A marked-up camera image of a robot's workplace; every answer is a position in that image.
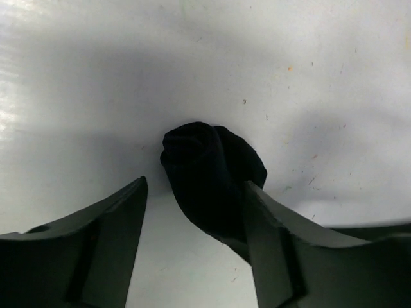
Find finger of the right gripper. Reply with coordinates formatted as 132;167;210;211
224;237;251;265

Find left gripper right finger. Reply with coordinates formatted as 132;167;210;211
243;182;410;307

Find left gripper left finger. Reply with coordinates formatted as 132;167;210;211
1;177;148;307

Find black sock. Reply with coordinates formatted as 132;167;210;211
160;122;267;243

